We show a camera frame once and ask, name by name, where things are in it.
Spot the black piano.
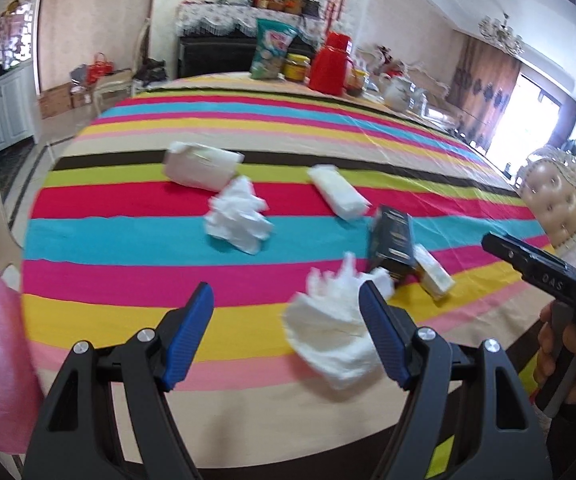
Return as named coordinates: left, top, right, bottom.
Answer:
left=177, top=35, right=319, bottom=80

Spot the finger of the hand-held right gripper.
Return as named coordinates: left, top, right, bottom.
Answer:
left=482, top=232, right=576, bottom=307

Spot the crystal chandelier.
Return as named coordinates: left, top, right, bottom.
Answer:
left=478, top=12, right=525, bottom=57

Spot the white cushioned side chair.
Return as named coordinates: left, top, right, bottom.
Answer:
left=92, top=17, right=151, bottom=111

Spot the brown curtain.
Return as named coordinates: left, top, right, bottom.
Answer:
left=450, top=35, right=524, bottom=153

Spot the green snack bag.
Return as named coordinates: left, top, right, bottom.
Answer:
left=249, top=18, right=299, bottom=81

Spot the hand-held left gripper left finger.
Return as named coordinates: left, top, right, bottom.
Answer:
left=22, top=281, right=215, bottom=480

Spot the small white box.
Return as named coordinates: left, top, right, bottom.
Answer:
left=412, top=243, right=457, bottom=302

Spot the white tissue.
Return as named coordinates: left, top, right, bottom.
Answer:
left=281, top=252, right=397, bottom=392
left=204, top=176, right=275, bottom=256

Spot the white lattice screen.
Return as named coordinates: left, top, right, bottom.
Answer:
left=0, top=0, right=36, bottom=68

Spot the white ceramic pitcher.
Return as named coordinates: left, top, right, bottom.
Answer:
left=383, top=74, right=419, bottom=111

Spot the brown cardboard box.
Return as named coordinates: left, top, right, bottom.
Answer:
left=38, top=85, right=73, bottom=120

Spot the pale pink tissue pack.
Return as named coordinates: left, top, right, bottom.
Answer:
left=163, top=141, right=245, bottom=192

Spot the white low cabinet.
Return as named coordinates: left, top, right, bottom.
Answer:
left=0, top=67, right=38, bottom=153

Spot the small glass jar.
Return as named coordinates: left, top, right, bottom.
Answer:
left=345, top=69, right=369, bottom=98

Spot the black bag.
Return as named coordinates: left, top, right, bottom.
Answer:
left=132, top=57, right=169, bottom=83

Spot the red shopping bag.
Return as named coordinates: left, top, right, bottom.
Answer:
left=86, top=52, right=114, bottom=86

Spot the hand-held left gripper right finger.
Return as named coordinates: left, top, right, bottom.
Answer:
left=359, top=281, right=555, bottom=480

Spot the yellow jar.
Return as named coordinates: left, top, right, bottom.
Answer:
left=283, top=53, right=311, bottom=82

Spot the black cardboard box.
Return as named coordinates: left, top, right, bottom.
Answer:
left=367, top=204, right=417, bottom=285

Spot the red thermos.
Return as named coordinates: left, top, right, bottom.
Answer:
left=309, top=31, right=355, bottom=97

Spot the floral lace piano cover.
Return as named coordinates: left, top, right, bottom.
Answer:
left=177, top=0, right=329, bottom=38

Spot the white carved sofa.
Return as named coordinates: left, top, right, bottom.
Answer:
left=355, top=45, right=461, bottom=126

